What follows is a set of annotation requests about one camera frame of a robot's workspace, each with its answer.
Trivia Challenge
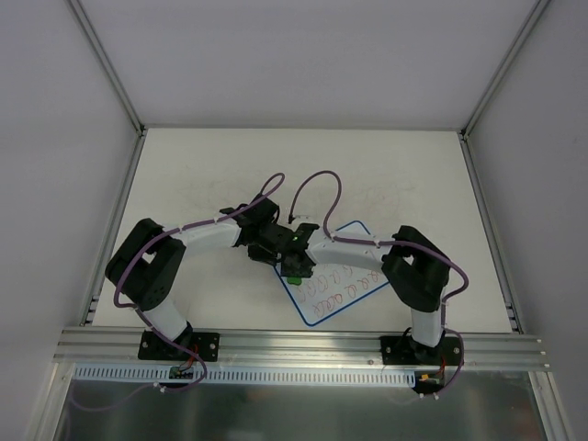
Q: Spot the green bone-shaped eraser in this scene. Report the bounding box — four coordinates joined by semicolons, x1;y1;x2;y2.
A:
286;277;303;286

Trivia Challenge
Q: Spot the blue framed whiteboard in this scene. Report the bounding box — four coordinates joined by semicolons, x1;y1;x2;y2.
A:
272;220;391;328

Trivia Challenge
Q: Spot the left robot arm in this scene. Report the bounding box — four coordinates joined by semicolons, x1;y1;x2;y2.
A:
105;198;293;360

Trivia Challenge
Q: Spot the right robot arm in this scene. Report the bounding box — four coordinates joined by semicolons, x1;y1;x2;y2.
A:
277;223;469;365

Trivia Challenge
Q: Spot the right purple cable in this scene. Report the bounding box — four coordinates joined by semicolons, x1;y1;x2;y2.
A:
288;169;469;399

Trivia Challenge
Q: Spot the purple cable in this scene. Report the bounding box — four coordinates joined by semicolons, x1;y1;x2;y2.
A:
288;169;469;399
112;172;286;396

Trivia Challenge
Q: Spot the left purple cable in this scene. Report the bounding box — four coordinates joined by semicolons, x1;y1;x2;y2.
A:
112;172;286;396

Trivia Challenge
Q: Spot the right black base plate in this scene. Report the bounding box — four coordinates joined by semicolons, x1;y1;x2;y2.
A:
379;335;463;367

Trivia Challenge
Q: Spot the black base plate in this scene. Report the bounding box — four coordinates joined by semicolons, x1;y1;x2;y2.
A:
379;335;463;367
137;328;220;362

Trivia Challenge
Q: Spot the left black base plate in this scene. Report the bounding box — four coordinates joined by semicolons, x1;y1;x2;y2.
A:
137;328;220;362

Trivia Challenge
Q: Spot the right aluminium frame post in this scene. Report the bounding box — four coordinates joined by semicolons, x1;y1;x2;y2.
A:
458;1;551;334

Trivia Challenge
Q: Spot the aluminium frame post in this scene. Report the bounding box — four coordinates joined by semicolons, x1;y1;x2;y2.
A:
66;1;145;326
458;1;551;334

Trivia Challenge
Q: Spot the white slotted cable duct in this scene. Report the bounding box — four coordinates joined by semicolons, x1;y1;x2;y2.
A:
73;364;416;389

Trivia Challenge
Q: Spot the aluminium mounting rail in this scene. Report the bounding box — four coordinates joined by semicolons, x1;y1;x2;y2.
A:
52;326;551;372

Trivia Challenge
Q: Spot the left aluminium frame post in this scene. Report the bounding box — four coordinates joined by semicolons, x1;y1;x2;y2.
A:
66;1;145;326

